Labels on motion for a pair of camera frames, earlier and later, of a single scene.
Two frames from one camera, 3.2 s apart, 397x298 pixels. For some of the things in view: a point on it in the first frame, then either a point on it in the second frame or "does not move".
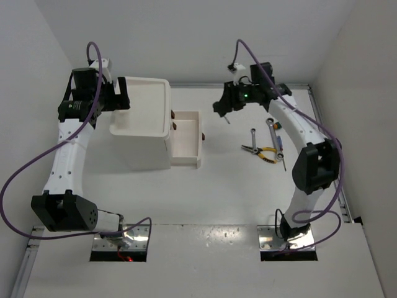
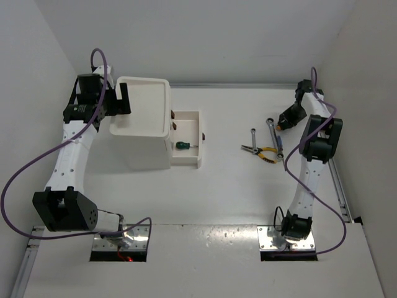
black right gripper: x=229 y=100 → x=286 y=117
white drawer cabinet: x=142 y=132 does not move
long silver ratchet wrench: x=279 y=155 does not move
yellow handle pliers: x=260 y=149 does not move
